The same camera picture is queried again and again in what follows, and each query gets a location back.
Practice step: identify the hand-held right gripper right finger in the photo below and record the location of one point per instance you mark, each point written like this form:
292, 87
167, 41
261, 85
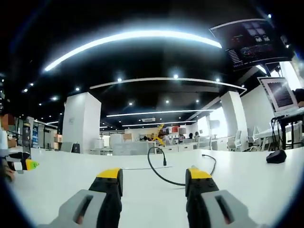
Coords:
202, 202

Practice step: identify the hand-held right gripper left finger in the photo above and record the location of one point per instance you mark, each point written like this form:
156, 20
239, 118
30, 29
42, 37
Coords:
108, 202

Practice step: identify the white desk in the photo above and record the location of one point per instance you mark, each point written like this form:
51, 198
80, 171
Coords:
71, 171

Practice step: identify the person's left hand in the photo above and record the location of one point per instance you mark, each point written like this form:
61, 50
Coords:
6, 169

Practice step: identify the black banner stand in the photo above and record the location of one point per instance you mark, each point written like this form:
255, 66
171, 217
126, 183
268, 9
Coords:
27, 137

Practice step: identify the black bag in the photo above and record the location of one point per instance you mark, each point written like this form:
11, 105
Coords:
76, 147

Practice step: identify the white office chair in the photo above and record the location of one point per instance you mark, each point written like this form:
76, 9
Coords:
235, 141
255, 139

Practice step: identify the black computer mouse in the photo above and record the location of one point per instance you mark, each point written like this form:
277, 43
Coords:
276, 156

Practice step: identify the black metal stand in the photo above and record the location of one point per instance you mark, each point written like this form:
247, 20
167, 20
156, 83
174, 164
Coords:
288, 130

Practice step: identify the white curved ceiling panel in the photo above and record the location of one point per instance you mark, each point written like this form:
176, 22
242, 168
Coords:
166, 80

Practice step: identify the open laptop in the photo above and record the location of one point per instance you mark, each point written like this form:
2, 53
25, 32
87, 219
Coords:
281, 95

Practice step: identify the long curved ceiling light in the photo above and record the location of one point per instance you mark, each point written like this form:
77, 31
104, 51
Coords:
123, 38

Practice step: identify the large dark monitor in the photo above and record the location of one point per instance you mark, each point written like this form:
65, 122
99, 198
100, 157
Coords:
251, 45

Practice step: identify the yellow folding frame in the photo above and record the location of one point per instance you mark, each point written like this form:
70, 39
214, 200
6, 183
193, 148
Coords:
157, 135

